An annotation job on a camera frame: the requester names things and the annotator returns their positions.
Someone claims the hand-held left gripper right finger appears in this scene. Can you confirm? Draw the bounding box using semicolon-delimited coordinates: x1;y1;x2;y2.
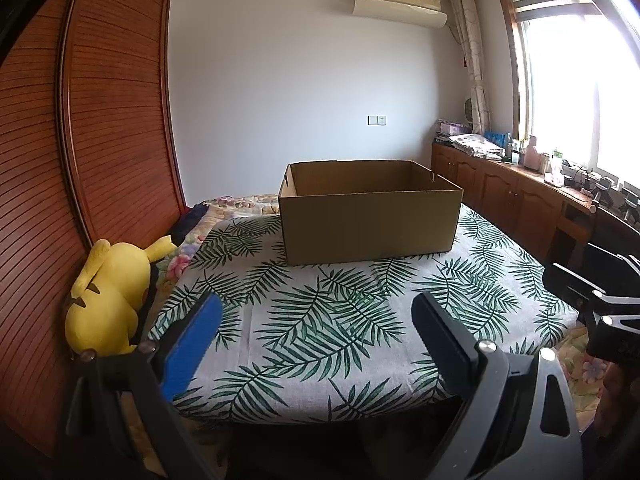
411;292;584;480

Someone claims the brown wooden cabinet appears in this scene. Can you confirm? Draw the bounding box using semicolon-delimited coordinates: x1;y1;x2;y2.
431;141;640;272

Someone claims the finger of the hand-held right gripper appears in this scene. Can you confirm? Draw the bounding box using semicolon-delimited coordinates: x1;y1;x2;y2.
585;243;640;287
542;262;622;314

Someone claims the dark blue cloth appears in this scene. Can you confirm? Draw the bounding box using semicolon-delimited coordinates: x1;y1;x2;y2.
167;202;212;247

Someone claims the patterned white curtain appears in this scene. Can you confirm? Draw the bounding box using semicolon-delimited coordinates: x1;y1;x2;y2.
448;0;490;134

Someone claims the folded printed cloth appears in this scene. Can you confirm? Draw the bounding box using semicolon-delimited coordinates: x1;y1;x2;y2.
448;132;504;159

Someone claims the brown wooden wardrobe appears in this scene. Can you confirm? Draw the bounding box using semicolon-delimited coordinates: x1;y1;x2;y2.
0;0;189;461

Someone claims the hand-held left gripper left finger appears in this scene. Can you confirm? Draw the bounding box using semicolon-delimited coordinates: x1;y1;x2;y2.
62;291;224;480

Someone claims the pink bottle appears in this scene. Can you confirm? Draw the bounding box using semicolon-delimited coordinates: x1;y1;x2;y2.
523;135;541;170

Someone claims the wood-framed window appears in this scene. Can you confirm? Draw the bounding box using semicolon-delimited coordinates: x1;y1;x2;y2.
497;0;640;202

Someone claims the yellow plush toy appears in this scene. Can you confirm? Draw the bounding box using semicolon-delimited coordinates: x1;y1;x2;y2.
65;235;177;359

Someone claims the white air deflector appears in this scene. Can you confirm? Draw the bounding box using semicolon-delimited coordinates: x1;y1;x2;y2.
352;0;448;27

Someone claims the brown cardboard box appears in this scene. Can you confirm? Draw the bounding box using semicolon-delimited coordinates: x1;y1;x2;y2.
278;160;464;267

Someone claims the floral bed quilt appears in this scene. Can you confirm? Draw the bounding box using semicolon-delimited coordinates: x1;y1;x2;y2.
145;194;622;417

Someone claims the leaf-print white cloth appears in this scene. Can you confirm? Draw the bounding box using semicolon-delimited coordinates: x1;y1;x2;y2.
147;204;580;424

